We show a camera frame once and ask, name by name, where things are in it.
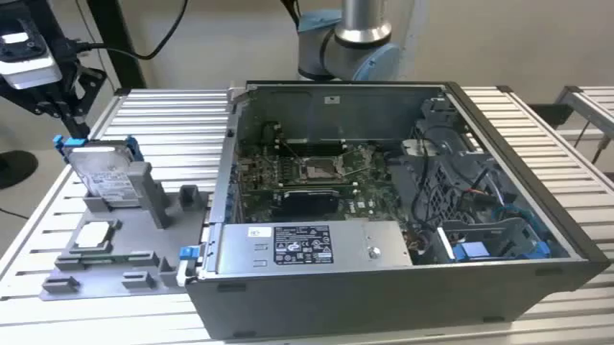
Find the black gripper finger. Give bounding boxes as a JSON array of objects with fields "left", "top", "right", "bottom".
[
  {"left": 0, "top": 79, "right": 91, "bottom": 135},
  {"left": 71, "top": 63, "right": 108, "bottom": 109}
]

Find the hard disk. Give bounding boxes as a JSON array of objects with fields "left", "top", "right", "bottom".
[{"left": 53, "top": 134, "right": 146, "bottom": 209}]

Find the grey disk bay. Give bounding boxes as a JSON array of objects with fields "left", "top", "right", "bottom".
[{"left": 435, "top": 215, "right": 553, "bottom": 264}]

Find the black round base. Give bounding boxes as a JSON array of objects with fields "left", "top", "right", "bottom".
[{"left": 0, "top": 149, "right": 39, "bottom": 190}]

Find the silver CPU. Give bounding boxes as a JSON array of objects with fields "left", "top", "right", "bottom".
[{"left": 71, "top": 222, "right": 116, "bottom": 249}]

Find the grey parts rack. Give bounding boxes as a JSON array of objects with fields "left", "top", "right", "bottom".
[{"left": 37, "top": 161, "right": 215, "bottom": 301}]

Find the green RAM stick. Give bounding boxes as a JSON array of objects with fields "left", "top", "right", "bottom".
[{"left": 71, "top": 251, "right": 155, "bottom": 264}]

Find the thin metal locking lever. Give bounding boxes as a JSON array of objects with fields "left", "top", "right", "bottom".
[{"left": 279, "top": 138, "right": 306, "bottom": 161}]

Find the black RAM slot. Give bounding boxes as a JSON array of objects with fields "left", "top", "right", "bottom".
[
  {"left": 275, "top": 137, "right": 350, "bottom": 149},
  {"left": 276, "top": 180, "right": 359, "bottom": 191}
]

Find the blue case latch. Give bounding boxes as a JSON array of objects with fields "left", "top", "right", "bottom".
[{"left": 176, "top": 245, "right": 200, "bottom": 287}]

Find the CPU socket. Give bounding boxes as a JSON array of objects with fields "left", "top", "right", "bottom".
[{"left": 299, "top": 156, "right": 344, "bottom": 180}]

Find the silver power supply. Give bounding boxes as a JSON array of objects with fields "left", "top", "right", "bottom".
[{"left": 215, "top": 222, "right": 414, "bottom": 276}]

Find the metal socket cover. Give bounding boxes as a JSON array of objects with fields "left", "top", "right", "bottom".
[{"left": 336, "top": 148, "right": 379, "bottom": 174}]

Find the green motherboard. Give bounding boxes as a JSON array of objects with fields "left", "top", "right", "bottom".
[{"left": 234, "top": 139, "right": 408, "bottom": 224}]

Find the dark grey PC case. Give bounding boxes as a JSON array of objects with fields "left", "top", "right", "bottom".
[{"left": 184, "top": 80, "right": 611, "bottom": 341}]

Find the metal slat side table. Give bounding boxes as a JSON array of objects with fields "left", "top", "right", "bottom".
[{"left": 555, "top": 85, "right": 614, "bottom": 134}]

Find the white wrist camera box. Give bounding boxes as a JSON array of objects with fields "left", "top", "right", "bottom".
[{"left": 0, "top": 17, "right": 64, "bottom": 91}]

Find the black camera cable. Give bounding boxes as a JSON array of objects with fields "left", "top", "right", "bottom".
[{"left": 71, "top": 0, "right": 188, "bottom": 60}]

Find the black vertical post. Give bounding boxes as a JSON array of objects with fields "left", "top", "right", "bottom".
[{"left": 88, "top": 0, "right": 148, "bottom": 91}]

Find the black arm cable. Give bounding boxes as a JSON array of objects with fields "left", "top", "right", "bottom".
[{"left": 280, "top": 0, "right": 302, "bottom": 23}]

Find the long black wire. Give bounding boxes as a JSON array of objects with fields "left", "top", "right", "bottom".
[{"left": 410, "top": 124, "right": 450, "bottom": 231}]

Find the short black wire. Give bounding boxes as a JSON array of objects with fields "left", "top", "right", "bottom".
[{"left": 470, "top": 167, "right": 497, "bottom": 203}]

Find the blue bay bracket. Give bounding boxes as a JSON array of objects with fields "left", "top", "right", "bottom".
[{"left": 454, "top": 241, "right": 497, "bottom": 260}]

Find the blue wire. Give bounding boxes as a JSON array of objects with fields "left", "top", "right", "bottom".
[{"left": 497, "top": 203, "right": 534, "bottom": 233}]

